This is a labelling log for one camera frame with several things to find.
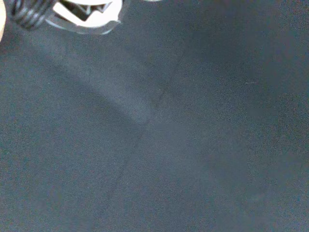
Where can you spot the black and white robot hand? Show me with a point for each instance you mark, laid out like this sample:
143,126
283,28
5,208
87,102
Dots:
96,17

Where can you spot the black cloth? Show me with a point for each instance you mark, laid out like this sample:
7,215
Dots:
193,145

